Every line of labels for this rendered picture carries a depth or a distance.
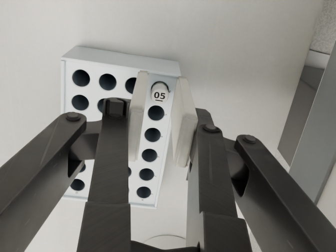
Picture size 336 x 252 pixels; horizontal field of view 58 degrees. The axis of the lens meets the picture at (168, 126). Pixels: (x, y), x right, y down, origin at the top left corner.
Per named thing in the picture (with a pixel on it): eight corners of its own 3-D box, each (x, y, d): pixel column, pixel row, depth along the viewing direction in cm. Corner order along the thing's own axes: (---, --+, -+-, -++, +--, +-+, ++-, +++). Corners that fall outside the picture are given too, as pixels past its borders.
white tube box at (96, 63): (157, 183, 30) (156, 209, 27) (71, 173, 29) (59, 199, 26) (178, 61, 25) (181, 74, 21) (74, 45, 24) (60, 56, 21)
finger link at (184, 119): (183, 116, 15) (198, 118, 15) (177, 75, 21) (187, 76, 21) (173, 167, 16) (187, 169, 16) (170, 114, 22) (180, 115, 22)
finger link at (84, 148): (121, 168, 14) (55, 160, 14) (130, 121, 19) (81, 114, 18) (124, 139, 13) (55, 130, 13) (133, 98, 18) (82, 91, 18)
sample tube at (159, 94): (166, 85, 25) (167, 106, 21) (151, 83, 25) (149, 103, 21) (168, 70, 25) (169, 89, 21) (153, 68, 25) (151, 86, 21)
